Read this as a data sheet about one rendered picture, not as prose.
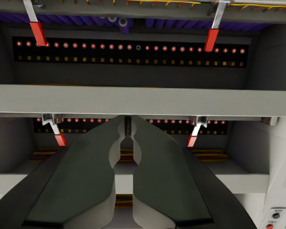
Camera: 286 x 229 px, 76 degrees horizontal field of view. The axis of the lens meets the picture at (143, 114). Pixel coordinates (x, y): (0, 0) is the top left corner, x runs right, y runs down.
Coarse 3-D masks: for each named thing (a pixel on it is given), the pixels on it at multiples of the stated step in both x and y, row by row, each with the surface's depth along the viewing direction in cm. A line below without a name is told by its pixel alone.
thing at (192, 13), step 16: (0, 0) 29; (16, 0) 29; (48, 0) 29; (64, 0) 29; (80, 0) 29; (96, 0) 29; (112, 0) 29; (128, 0) 28; (144, 0) 28; (160, 0) 28; (176, 0) 28; (112, 16) 31; (128, 16) 31; (144, 16) 31; (160, 16) 30; (176, 16) 30; (192, 16) 30; (208, 16) 30; (224, 16) 30; (240, 16) 31; (256, 16) 31; (272, 16) 31
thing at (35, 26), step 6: (24, 0) 25; (30, 0) 25; (30, 6) 25; (30, 12) 26; (30, 18) 26; (36, 18) 26; (30, 24) 26; (36, 24) 26; (36, 30) 27; (42, 30) 28; (36, 36) 28; (42, 36) 28; (42, 42) 28
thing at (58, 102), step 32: (0, 96) 29; (32, 96) 30; (64, 96) 30; (96, 96) 30; (128, 96) 30; (160, 96) 30; (192, 96) 31; (224, 96) 31; (256, 96) 31; (64, 128) 51; (128, 128) 51; (160, 128) 52; (192, 128) 52; (224, 128) 53
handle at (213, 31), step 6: (222, 6) 26; (216, 12) 26; (222, 12) 26; (216, 18) 27; (216, 24) 27; (210, 30) 28; (216, 30) 28; (210, 36) 28; (216, 36) 28; (210, 42) 29; (204, 48) 30; (210, 48) 30
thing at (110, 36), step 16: (192, 0) 30; (208, 0) 30; (16, 32) 40; (32, 32) 40; (48, 32) 40; (64, 32) 40; (80, 32) 41; (96, 32) 41; (112, 32) 41; (272, 32) 40
